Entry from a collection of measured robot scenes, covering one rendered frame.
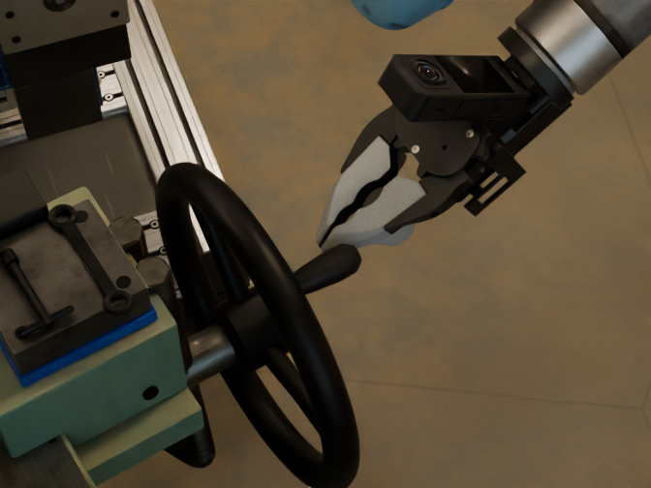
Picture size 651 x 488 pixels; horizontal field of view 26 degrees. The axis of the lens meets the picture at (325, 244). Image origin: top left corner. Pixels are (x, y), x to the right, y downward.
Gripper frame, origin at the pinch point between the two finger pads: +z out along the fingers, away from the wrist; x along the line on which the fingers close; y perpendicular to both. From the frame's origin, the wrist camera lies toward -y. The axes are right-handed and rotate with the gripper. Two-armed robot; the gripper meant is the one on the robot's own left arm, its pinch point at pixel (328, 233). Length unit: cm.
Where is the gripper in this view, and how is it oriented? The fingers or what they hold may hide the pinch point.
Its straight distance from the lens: 104.5
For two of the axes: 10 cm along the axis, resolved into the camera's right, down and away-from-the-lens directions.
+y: 4.2, 2.6, 8.7
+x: -5.3, -7.1, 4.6
